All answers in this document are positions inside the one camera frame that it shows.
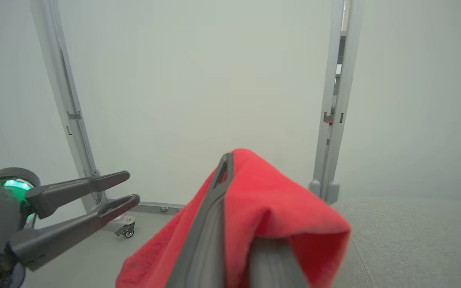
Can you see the grey partition post with leg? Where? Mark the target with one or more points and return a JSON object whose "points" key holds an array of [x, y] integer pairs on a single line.
{"points": [[66, 104]]}

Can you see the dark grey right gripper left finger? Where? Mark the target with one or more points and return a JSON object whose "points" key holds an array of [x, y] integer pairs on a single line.
{"points": [[210, 224]]}

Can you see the black caster wheel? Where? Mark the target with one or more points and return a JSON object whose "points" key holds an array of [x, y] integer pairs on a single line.
{"points": [[128, 232]]}

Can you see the grey partition bottom rail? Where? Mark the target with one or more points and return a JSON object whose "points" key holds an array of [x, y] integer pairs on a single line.
{"points": [[154, 206]]}

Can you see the red fluffy towel cloth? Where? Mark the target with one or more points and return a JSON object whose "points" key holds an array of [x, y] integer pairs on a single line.
{"points": [[262, 192]]}

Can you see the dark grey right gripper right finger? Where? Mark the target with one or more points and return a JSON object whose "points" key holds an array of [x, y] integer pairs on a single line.
{"points": [[272, 268]]}

